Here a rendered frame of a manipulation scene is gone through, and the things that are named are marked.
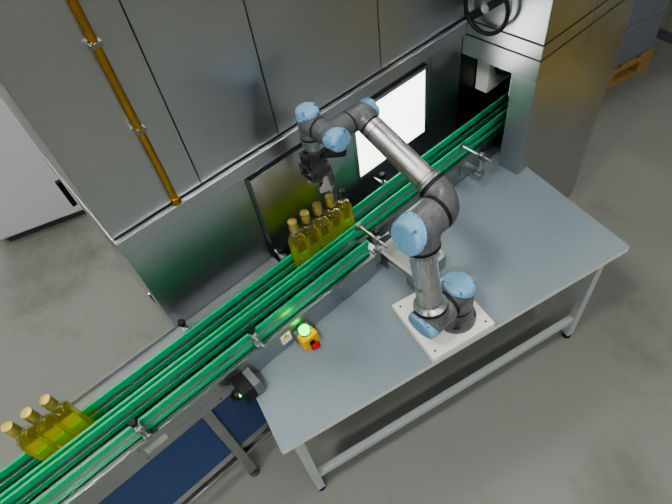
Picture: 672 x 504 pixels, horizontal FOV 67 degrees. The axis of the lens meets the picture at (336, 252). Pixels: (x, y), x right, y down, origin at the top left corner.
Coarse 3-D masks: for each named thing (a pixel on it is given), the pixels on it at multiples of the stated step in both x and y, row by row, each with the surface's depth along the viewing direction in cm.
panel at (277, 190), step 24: (408, 72) 204; (384, 96) 198; (408, 144) 227; (264, 168) 178; (288, 168) 184; (336, 168) 202; (264, 192) 182; (288, 192) 191; (312, 192) 200; (336, 192) 210; (264, 216) 189; (288, 216) 198
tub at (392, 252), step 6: (390, 240) 212; (390, 246) 214; (384, 252) 209; (390, 252) 216; (396, 252) 217; (438, 252) 207; (390, 258) 206; (396, 258) 215; (402, 258) 215; (408, 258) 214; (438, 258) 203; (396, 264) 205; (402, 264) 213; (408, 264) 212; (408, 270) 202
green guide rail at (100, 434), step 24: (312, 264) 194; (288, 288) 192; (264, 312) 190; (216, 336) 179; (192, 360) 176; (168, 384) 175; (144, 408) 172; (96, 432) 163; (72, 456) 162; (48, 480) 160
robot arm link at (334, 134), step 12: (324, 120) 154; (336, 120) 153; (348, 120) 154; (312, 132) 155; (324, 132) 152; (336, 132) 150; (348, 132) 152; (324, 144) 154; (336, 144) 151; (348, 144) 155
